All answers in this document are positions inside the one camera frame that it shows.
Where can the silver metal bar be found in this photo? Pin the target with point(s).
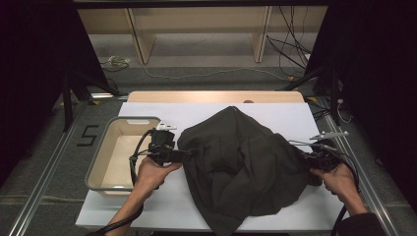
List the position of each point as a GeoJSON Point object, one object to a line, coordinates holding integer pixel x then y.
{"type": "Point", "coordinates": [108, 96]}

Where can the person's left hand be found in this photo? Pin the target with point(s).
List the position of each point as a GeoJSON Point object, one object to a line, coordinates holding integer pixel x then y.
{"type": "Point", "coordinates": [152, 177]}

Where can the aluminium floor rail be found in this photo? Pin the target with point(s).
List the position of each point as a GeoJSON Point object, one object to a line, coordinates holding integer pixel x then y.
{"type": "Point", "coordinates": [373, 200]}
{"type": "Point", "coordinates": [29, 213]}

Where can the dark pleated skirt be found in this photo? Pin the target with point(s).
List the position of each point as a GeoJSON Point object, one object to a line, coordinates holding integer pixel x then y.
{"type": "Point", "coordinates": [242, 164]}

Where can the black tripod stand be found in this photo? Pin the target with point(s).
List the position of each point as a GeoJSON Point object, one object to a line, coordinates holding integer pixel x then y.
{"type": "Point", "coordinates": [67, 108]}
{"type": "Point", "coordinates": [334, 105]}

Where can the light wooden shelf unit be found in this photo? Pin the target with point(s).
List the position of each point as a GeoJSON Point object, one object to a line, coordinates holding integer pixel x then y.
{"type": "Point", "coordinates": [144, 42]}

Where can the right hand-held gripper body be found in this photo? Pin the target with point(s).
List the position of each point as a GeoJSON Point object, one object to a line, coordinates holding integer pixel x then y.
{"type": "Point", "coordinates": [323, 157]}

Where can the black curtain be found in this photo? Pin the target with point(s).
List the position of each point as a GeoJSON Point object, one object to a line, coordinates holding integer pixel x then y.
{"type": "Point", "coordinates": [377, 82]}
{"type": "Point", "coordinates": [32, 65]}

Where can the round table grommet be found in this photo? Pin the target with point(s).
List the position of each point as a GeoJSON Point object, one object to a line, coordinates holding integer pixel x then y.
{"type": "Point", "coordinates": [248, 101]}

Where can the person's black right sleeve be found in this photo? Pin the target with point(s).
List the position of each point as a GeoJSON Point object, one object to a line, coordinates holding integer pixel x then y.
{"type": "Point", "coordinates": [360, 226]}

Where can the beige basket with grey rim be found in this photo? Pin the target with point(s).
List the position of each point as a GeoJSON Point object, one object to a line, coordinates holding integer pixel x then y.
{"type": "Point", "coordinates": [114, 157]}

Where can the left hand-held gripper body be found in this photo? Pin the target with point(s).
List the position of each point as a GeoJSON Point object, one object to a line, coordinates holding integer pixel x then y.
{"type": "Point", "coordinates": [164, 147]}

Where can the person's right hand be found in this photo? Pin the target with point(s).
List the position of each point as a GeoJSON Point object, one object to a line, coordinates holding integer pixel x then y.
{"type": "Point", "coordinates": [341, 182]}

